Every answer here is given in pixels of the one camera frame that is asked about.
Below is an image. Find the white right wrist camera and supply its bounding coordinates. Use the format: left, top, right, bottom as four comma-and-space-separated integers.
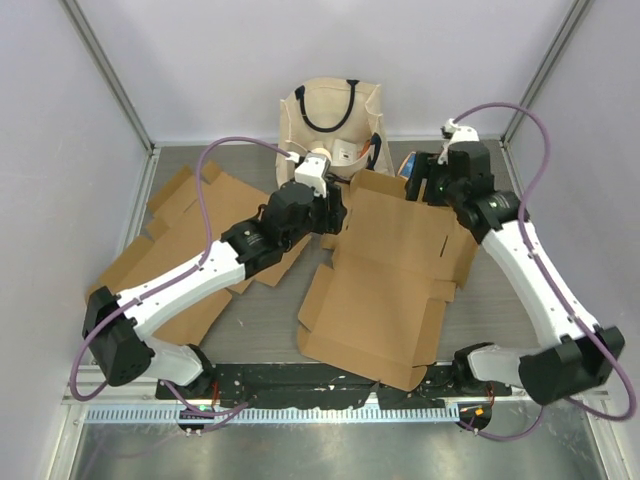
441, 118, 479, 150

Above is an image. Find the beige canvas tote bag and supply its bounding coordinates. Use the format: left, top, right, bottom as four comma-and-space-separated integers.
278, 77, 395, 181

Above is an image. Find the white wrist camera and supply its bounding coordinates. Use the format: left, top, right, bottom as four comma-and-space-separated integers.
441, 118, 479, 150
285, 152, 331, 196

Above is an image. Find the orange item in bag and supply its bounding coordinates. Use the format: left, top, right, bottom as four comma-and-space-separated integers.
359, 139, 371, 156

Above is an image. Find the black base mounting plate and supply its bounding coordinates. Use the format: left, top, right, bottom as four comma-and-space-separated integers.
178, 363, 512, 410

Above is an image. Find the brown cardboard box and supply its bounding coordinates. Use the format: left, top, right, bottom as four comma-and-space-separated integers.
297, 171, 477, 391

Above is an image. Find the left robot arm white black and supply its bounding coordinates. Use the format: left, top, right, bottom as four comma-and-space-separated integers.
83, 181, 346, 399

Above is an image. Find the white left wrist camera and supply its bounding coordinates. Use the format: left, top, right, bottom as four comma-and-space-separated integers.
285, 152, 331, 196

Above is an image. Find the flat spare cardboard blank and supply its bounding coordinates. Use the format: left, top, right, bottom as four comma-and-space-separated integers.
84, 160, 321, 346

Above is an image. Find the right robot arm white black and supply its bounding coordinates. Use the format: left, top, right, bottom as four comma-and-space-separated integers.
405, 141, 625, 406

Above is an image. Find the tape roll in bag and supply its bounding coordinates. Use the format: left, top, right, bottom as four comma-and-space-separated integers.
309, 141, 332, 160

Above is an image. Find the white slotted cable duct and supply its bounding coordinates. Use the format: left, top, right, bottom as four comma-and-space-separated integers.
84, 403, 460, 425

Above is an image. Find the white box in bag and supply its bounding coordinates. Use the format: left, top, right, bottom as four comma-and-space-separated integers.
332, 139, 360, 166

